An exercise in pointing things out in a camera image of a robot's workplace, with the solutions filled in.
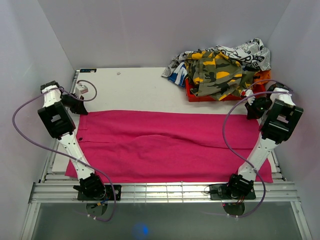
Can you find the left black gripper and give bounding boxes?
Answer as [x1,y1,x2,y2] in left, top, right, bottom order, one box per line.
[60,93,88,115]

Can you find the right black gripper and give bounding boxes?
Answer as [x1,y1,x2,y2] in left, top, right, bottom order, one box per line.
[245,97,273,120]

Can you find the pink trousers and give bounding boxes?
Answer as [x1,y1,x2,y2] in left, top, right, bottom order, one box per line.
[76,110,259,183]

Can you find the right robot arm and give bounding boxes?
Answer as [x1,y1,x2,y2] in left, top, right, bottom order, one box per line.
[225,82,304,199]

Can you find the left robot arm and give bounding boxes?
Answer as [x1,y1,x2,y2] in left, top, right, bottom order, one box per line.
[37,81,106,200]

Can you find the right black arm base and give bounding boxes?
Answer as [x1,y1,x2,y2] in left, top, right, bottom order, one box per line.
[208,183,256,201]

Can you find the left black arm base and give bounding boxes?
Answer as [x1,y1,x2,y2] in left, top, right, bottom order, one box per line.
[76,184,122,201]

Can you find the camouflage trousers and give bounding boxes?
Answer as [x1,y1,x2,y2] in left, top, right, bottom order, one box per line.
[184,50,258,101]

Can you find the black white print trousers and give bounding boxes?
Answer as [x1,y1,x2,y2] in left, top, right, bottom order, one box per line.
[161,38,271,78]

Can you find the red plastic bin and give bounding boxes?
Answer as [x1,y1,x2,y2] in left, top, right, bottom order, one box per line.
[185,78,266,102]

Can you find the orange garment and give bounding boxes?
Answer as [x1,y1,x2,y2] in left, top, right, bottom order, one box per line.
[253,70,271,85]

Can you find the dark label sticker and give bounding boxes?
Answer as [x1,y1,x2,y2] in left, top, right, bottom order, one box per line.
[79,68,97,73]

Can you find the blue white garment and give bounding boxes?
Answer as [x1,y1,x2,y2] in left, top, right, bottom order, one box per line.
[168,61,188,88]

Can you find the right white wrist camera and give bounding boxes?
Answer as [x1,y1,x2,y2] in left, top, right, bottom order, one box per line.
[241,89,256,106]

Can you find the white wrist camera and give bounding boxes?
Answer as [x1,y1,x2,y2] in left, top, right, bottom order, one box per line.
[74,83,89,98]
[241,89,256,106]

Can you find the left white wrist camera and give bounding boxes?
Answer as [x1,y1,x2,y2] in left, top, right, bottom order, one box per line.
[74,83,89,98]

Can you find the aluminium rail frame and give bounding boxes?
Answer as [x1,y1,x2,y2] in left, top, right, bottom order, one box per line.
[21,67,312,240]

